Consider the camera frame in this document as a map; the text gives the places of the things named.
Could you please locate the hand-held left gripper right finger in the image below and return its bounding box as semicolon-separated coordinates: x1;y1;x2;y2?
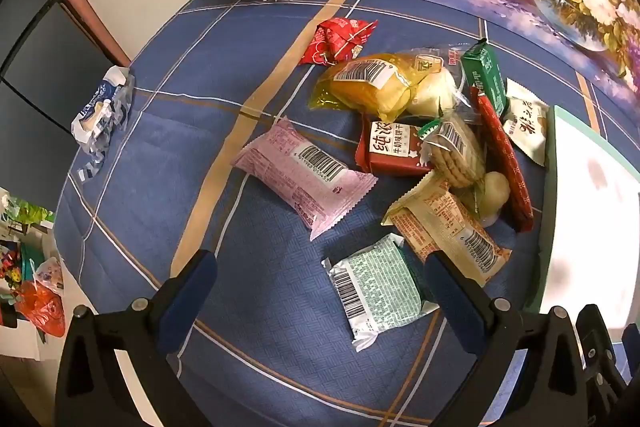
424;251;589;427

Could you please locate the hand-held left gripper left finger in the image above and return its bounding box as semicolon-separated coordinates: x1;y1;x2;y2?
54;249;218;427

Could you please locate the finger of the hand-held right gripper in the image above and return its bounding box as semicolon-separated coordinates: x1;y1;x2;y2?
575;303;629;409
621;323;640;379

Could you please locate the pale green snack packet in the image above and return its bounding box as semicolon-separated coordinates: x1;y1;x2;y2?
321;233;441;354

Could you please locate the beige snack packet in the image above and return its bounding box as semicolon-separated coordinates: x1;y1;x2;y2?
381;169;513;288

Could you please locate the pale round candy packet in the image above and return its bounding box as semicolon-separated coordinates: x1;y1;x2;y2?
470;171;512;228

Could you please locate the white tray with green rim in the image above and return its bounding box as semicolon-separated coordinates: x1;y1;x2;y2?
537;105;640;333

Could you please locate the clear round cookie packet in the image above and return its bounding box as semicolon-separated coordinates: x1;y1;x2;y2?
419;114;488;190

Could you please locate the long red snack packet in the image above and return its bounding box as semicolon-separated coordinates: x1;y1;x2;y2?
472;89;535;233

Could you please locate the pink snack packet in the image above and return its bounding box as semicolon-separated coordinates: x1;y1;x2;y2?
231;117;379;242

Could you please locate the brown-red biscuit packet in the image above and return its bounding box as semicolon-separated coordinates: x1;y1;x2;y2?
355;117;436;178

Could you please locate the cream snack packet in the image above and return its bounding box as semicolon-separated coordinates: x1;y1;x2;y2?
501;78;551;166

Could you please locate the clear bread packet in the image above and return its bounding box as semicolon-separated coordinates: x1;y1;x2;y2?
400;44;481;122

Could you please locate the yellow snack packet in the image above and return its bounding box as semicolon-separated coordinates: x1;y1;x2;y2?
307;54;443;122

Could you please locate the small red snack packet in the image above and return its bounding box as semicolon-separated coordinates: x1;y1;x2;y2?
300;18;379;66

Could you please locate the white plastic bag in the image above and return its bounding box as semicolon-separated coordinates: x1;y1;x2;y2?
32;257;65;293

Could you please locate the orange plastic bag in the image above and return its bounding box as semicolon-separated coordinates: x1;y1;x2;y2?
17;279;67;338

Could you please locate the blue checked tablecloth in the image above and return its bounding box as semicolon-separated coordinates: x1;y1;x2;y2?
52;0;640;427

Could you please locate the crumpled blue-white wrapper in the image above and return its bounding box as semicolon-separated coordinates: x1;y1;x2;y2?
71;66;136;182

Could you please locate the dark cabinet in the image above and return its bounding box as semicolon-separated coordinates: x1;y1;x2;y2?
0;0;101;188

